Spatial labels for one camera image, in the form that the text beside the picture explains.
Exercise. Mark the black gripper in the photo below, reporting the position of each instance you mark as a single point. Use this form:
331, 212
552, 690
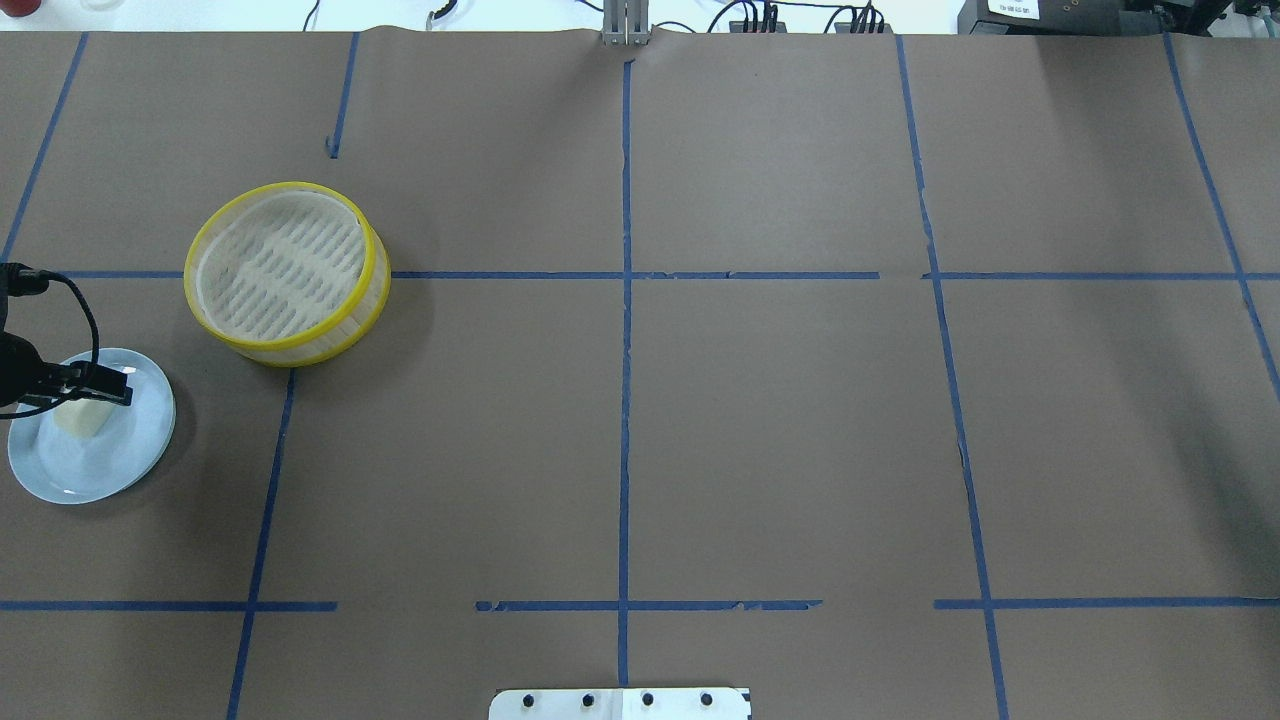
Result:
14, 368

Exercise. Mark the white steamed bun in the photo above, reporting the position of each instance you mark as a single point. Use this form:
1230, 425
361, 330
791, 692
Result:
82, 419

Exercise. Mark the yellow bamboo steamer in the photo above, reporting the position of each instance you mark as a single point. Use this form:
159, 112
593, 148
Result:
289, 274

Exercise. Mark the light blue plate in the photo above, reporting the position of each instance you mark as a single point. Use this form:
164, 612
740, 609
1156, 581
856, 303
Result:
87, 450

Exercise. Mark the black computer box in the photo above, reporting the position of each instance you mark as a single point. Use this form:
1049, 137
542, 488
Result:
1066, 18

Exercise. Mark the white pedestal column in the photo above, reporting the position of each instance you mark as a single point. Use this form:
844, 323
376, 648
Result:
622, 703

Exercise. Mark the aluminium frame post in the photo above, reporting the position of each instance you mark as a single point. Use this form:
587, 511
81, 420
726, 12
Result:
625, 22

